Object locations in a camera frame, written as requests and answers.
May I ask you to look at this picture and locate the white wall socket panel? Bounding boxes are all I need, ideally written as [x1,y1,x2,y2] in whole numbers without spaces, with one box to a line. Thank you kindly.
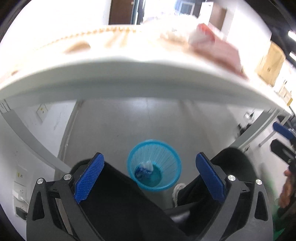
[36,104,48,122]

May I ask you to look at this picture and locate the blue plastic trash basket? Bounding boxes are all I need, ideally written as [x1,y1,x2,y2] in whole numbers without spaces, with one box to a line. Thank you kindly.
[126,140,182,192]

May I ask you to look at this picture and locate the person's right hand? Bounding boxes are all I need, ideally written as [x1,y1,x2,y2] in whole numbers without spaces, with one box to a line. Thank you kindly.
[278,169,295,208]

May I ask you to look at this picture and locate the blue plastic bag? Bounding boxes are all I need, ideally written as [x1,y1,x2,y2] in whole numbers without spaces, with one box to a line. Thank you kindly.
[134,163,153,179]

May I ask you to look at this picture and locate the red pink package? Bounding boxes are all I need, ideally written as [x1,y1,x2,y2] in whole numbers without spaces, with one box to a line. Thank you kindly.
[188,23,247,79]

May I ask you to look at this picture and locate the cardboard box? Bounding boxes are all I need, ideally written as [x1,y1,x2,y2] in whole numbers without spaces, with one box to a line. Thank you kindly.
[256,41,286,87]

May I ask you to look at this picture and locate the right white sneaker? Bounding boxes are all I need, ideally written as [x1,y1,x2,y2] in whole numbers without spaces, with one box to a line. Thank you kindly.
[172,182,187,208]

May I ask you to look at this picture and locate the white tissue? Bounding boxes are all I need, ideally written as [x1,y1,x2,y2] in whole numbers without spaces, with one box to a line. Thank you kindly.
[140,161,154,172]

